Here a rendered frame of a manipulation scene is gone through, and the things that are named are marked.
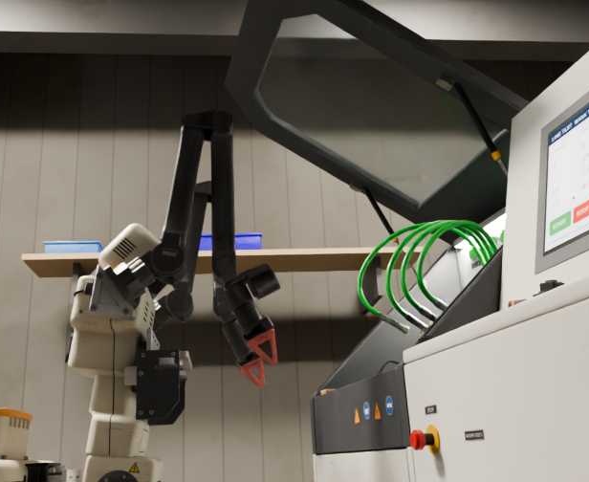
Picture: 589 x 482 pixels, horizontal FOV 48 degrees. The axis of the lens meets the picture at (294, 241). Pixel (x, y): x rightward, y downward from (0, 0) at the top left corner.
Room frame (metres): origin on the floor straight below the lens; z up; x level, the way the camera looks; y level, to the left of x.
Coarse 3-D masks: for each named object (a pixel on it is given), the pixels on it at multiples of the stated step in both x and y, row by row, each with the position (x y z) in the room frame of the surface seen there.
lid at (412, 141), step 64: (256, 0) 1.42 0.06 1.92; (320, 0) 1.34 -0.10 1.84; (256, 64) 1.67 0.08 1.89; (320, 64) 1.59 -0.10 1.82; (384, 64) 1.49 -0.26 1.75; (448, 64) 1.39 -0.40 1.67; (256, 128) 2.00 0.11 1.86; (320, 128) 1.88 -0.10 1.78; (384, 128) 1.75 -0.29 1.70; (448, 128) 1.63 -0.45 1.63; (384, 192) 2.05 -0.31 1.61; (448, 192) 1.90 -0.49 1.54
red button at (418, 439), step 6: (432, 426) 1.25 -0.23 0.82; (414, 432) 1.24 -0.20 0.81; (420, 432) 1.24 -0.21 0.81; (426, 432) 1.28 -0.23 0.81; (432, 432) 1.25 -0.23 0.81; (414, 438) 1.24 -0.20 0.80; (420, 438) 1.23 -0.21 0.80; (426, 438) 1.24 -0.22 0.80; (432, 438) 1.25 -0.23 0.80; (438, 438) 1.24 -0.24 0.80; (414, 444) 1.25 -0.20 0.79; (420, 444) 1.23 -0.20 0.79; (426, 444) 1.25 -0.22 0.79; (432, 444) 1.25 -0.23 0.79; (438, 444) 1.24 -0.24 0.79; (432, 450) 1.26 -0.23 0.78
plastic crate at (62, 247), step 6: (48, 246) 3.26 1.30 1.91; (54, 246) 3.26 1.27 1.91; (60, 246) 3.26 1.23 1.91; (66, 246) 3.27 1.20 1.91; (72, 246) 3.27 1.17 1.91; (78, 246) 3.27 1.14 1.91; (84, 246) 3.28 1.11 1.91; (90, 246) 3.28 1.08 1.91; (96, 246) 3.28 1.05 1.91; (48, 252) 3.26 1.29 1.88; (54, 252) 3.26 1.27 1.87; (60, 252) 3.26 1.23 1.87; (66, 252) 3.27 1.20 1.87; (72, 252) 3.27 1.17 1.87; (78, 252) 3.27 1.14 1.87
